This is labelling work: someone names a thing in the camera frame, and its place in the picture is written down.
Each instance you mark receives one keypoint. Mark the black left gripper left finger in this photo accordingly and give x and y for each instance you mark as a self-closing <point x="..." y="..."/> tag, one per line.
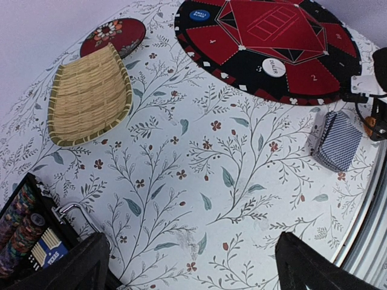
<point x="84" y="267"/>

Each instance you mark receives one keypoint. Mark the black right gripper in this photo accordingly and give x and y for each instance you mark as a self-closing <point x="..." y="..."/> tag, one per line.
<point x="378" y="110"/>

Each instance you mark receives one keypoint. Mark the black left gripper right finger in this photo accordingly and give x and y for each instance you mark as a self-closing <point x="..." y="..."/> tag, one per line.
<point x="301" y="267"/>

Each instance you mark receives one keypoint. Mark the white dealer button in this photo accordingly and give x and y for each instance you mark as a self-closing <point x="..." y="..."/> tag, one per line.
<point x="273" y="67"/>

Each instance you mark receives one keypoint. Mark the woven bamboo tray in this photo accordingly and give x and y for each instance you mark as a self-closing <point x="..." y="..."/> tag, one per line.
<point x="89" y="97"/>

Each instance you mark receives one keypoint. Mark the blue small blind button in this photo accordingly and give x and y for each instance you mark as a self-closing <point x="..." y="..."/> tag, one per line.
<point x="199" y="15"/>

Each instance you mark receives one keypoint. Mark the orange big blind button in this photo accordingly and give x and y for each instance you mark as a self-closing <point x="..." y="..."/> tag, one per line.
<point x="370" y="122"/>

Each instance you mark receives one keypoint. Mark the blue texas holdem card deck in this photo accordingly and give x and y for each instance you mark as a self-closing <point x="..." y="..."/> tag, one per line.
<point x="48" y="249"/>

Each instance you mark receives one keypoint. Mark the black dice with white dots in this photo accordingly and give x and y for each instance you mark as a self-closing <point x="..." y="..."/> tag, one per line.
<point x="33" y="263"/>

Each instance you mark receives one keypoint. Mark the black poker set case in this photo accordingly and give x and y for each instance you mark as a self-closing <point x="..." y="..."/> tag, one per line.
<point x="46" y="206"/>

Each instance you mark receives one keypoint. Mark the lower poker chip row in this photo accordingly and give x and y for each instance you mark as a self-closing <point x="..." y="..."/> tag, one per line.
<point x="21" y="242"/>

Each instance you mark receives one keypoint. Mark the poker chip row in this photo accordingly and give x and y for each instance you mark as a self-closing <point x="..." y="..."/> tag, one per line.
<point x="20" y="206"/>
<point x="21" y="242"/>

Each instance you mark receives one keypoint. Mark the round red black poker mat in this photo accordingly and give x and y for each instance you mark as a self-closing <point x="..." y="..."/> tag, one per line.
<point x="318" y="51"/>

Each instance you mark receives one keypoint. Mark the upper poker chip row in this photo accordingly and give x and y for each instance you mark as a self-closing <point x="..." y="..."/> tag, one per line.
<point x="20" y="206"/>

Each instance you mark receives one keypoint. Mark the red floral round plate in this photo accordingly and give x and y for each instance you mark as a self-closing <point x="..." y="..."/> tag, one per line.
<point x="125" y="34"/>

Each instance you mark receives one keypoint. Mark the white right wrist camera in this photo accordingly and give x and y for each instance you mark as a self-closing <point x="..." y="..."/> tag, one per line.
<point x="367" y="85"/>

